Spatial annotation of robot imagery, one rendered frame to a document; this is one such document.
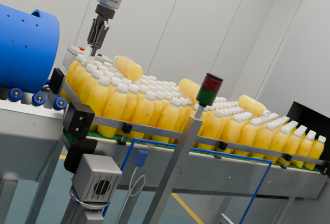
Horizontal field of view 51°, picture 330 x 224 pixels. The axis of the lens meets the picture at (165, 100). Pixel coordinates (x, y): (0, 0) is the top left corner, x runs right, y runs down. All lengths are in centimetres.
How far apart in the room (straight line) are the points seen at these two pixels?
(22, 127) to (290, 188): 148
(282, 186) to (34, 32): 149
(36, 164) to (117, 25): 330
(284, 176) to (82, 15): 307
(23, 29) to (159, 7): 369
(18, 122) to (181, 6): 393
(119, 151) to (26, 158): 33
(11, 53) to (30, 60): 6
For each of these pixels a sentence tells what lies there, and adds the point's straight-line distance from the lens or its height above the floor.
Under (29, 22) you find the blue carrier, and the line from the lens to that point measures 116.
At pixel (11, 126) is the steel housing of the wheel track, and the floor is 86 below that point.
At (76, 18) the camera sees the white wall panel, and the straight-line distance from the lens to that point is 426.
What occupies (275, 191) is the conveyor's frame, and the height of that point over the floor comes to 76.
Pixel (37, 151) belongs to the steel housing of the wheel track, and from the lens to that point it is 130.
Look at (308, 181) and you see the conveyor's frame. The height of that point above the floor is 84.
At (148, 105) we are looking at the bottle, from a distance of 129.
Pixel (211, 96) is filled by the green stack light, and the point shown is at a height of 119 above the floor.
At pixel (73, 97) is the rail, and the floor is 97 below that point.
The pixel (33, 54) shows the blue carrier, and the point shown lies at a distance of 114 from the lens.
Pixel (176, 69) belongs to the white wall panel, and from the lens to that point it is 516.
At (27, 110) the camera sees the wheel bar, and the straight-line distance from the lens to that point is 123.
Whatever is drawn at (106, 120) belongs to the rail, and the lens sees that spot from 121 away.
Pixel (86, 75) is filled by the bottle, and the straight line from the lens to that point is 136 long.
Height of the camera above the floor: 135
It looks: 12 degrees down
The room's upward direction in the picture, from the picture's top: 23 degrees clockwise
